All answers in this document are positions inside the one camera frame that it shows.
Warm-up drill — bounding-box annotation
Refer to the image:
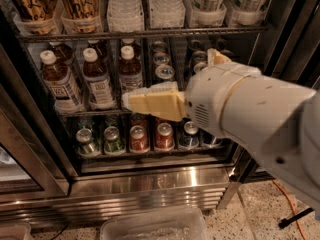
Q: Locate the clear plastic bin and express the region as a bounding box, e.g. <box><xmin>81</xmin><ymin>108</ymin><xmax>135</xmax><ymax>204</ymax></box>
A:
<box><xmin>100</xmin><ymin>206</ymin><xmax>210</xmax><ymax>240</ymax></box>

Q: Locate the blue Pepsi can left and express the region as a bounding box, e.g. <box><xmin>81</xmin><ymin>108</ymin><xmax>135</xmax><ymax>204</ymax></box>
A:
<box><xmin>178</xmin><ymin>121</ymin><xmax>199</xmax><ymax>150</ymax></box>

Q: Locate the green soda can left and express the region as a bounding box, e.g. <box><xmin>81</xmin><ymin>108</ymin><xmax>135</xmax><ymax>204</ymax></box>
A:
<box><xmin>76</xmin><ymin>128</ymin><xmax>100</xmax><ymax>157</ymax></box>

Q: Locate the iced tea bottle left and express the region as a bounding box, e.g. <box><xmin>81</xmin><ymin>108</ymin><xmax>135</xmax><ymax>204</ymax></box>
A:
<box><xmin>40</xmin><ymin>50</ymin><xmax>84</xmax><ymax>113</ymax></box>

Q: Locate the Red Bull can left front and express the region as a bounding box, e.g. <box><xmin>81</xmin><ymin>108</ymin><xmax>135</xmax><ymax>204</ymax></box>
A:
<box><xmin>155</xmin><ymin>65</ymin><xmax>175</xmax><ymax>83</ymax></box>

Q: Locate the Red Bull can middle front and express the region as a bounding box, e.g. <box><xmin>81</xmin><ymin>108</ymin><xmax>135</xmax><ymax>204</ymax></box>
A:
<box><xmin>193</xmin><ymin>62</ymin><xmax>207</xmax><ymax>74</ymax></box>

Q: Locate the black tripod leg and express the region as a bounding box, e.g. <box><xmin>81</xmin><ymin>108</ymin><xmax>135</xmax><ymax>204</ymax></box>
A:
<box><xmin>278</xmin><ymin>207</ymin><xmax>314</xmax><ymax>229</ymax></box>

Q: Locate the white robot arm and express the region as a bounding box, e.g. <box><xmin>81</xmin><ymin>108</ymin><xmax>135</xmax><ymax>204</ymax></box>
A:
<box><xmin>122</xmin><ymin>48</ymin><xmax>320</xmax><ymax>212</ymax></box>

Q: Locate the blue Pepsi can right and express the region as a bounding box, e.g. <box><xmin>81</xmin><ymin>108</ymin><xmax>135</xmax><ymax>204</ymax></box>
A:
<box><xmin>201</xmin><ymin>131</ymin><xmax>223</xmax><ymax>148</ymax></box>

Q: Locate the clear water bottle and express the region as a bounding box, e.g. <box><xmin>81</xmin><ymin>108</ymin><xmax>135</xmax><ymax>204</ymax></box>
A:
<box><xmin>146</xmin><ymin>0</ymin><xmax>185</xmax><ymax>18</ymax></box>
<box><xmin>105</xmin><ymin>0</ymin><xmax>143</xmax><ymax>18</ymax></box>

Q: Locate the stainless steel fridge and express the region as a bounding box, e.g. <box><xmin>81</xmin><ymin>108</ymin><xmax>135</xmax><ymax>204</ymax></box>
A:
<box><xmin>0</xmin><ymin>0</ymin><xmax>320</xmax><ymax>228</ymax></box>

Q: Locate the green soda can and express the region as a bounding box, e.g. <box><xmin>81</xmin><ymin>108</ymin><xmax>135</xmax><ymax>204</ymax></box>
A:
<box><xmin>104</xmin><ymin>126</ymin><xmax>125</xmax><ymax>155</ymax></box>
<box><xmin>76</xmin><ymin>128</ymin><xmax>100</xmax><ymax>157</ymax></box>

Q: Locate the green soda can right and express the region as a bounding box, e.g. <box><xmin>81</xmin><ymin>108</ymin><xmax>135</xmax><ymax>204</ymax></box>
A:
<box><xmin>104</xmin><ymin>126</ymin><xmax>125</xmax><ymax>155</ymax></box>

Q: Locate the gold lacroix can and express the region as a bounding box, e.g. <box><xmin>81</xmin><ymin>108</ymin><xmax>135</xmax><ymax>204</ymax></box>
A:
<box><xmin>62</xmin><ymin>0</ymin><xmax>99</xmax><ymax>20</ymax></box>
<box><xmin>3</xmin><ymin>0</ymin><xmax>59</xmax><ymax>23</ymax></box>

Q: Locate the iced tea bottle right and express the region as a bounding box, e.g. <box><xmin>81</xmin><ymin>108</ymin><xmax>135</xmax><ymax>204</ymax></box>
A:
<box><xmin>118</xmin><ymin>46</ymin><xmax>143</xmax><ymax>93</ymax></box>

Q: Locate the orange cable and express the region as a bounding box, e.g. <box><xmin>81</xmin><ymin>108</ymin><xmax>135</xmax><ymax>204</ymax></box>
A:
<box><xmin>271</xmin><ymin>179</ymin><xmax>308</xmax><ymax>240</ymax></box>

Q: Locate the clear water bottle left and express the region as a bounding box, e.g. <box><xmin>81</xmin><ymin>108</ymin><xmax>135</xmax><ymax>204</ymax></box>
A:
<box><xmin>105</xmin><ymin>0</ymin><xmax>143</xmax><ymax>18</ymax></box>

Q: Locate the red cola can right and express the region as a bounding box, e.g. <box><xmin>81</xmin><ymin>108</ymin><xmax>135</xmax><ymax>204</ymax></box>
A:
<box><xmin>155</xmin><ymin>123</ymin><xmax>174</xmax><ymax>151</ymax></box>

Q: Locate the gold LaCroix can left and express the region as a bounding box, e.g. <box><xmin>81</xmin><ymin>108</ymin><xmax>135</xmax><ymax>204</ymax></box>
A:
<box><xmin>3</xmin><ymin>0</ymin><xmax>59</xmax><ymax>23</ymax></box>

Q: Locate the iced tea bottle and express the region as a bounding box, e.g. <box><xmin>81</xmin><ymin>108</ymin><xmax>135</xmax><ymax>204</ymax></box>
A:
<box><xmin>40</xmin><ymin>50</ymin><xmax>84</xmax><ymax>113</ymax></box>
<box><xmin>118</xmin><ymin>46</ymin><xmax>143</xmax><ymax>93</ymax></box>
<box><xmin>82</xmin><ymin>48</ymin><xmax>116</xmax><ymax>110</ymax></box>

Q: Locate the iced tea bottle middle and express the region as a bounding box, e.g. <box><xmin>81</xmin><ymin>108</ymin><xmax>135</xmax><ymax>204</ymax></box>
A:
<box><xmin>82</xmin><ymin>48</ymin><xmax>116</xmax><ymax>110</ymax></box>

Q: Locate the red cola can left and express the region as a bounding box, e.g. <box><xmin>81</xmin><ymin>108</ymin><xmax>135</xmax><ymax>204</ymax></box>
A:
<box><xmin>129</xmin><ymin>125</ymin><xmax>149</xmax><ymax>153</ymax></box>

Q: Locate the gold LaCroix can right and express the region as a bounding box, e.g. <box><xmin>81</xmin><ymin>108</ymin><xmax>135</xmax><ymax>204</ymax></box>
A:
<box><xmin>62</xmin><ymin>0</ymin><xmax>99</xmax><ymax>20</ymax></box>

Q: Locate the red bull can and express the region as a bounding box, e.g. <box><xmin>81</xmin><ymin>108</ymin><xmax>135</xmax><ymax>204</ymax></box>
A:
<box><xmin>193</xmin><ymin>62</ymin><xmax>207</xmax><ymax>74</ymax></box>
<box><xmin>155</xmin><ymin>65</ymin><xmax>175</xmax><ymax>83</ymax></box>

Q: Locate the glass fridge door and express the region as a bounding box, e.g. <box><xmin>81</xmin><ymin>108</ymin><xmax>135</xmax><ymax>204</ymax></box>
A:
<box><xmin>232</xmin><ymin>0</ymin><xmax>320</xmax><ymax>167</ymax></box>

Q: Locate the blue pepsi can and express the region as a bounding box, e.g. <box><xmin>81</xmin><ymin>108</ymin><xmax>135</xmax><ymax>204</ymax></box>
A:
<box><xmin>178</xmin><ymin>121</ymin><xmax>199</xmax><ymax>150</ymax></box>
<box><xmin>201</xmin><ymin>131</ymin><xmax>223</xmax><ymax>148</ymax></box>

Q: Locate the clear water bottle right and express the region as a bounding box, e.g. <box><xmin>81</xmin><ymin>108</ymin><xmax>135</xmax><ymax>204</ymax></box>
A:
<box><xmin>146</xmin><ymin>0</ymin><xmax>185</xmax><ymax>18</ymax></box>

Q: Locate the red cola can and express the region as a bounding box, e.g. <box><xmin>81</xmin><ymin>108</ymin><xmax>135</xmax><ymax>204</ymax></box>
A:
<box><xmin>155</xmin><ymin>123</ymin><xmax>174</xmax><ymax>151</ymax></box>
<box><xmin>129</xmin><ymin>125</ymin><xmax>149</xmax><ymax>153</ymax></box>

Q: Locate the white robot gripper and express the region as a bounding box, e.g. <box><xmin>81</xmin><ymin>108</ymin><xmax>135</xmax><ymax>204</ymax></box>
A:
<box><xmin>122</xmin><ymin>48</ymin><xmax>261</xmax><ymax>138</ymax></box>

